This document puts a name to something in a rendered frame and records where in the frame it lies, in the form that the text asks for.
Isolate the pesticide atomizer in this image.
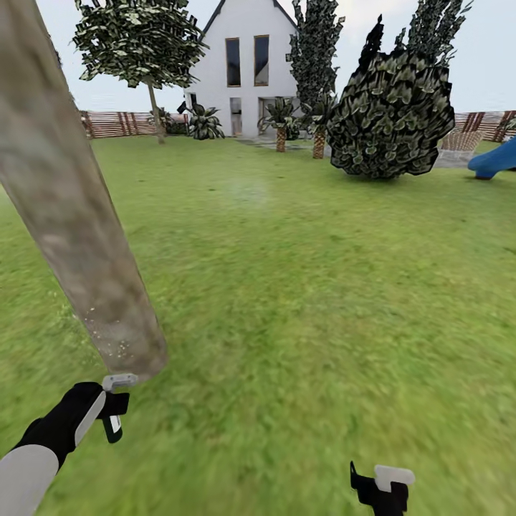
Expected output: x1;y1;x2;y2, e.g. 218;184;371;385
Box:
102;415;123;444

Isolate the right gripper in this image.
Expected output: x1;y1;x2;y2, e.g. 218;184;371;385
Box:
350;470;407;516

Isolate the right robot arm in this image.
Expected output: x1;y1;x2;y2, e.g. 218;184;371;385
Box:
350;464;415;516

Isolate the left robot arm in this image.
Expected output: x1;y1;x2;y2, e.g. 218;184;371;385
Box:
0;373;139;516

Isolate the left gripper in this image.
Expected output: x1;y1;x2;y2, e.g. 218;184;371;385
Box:
100;393;130;419

